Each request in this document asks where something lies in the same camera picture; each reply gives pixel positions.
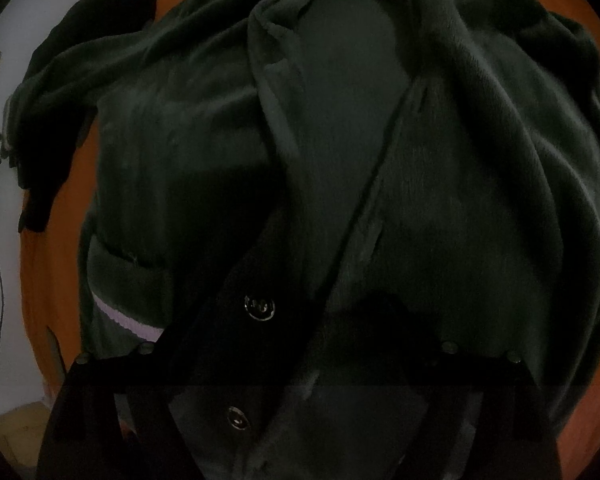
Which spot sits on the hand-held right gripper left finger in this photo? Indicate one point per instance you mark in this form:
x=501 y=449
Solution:
x=155 y=375

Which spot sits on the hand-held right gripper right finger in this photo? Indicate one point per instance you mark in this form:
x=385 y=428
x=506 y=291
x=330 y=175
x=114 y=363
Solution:
x=440 y=375

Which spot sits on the green fleece jacket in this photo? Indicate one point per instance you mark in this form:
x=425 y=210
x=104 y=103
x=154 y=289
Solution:
x=330 y=110

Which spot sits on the orange blanket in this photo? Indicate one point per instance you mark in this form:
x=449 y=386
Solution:
x=65 y=285

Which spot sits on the brown cardboard box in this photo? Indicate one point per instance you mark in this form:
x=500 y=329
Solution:
x=20 y=430

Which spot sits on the black garment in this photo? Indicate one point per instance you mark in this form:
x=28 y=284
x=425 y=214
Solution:
x=105 y=10

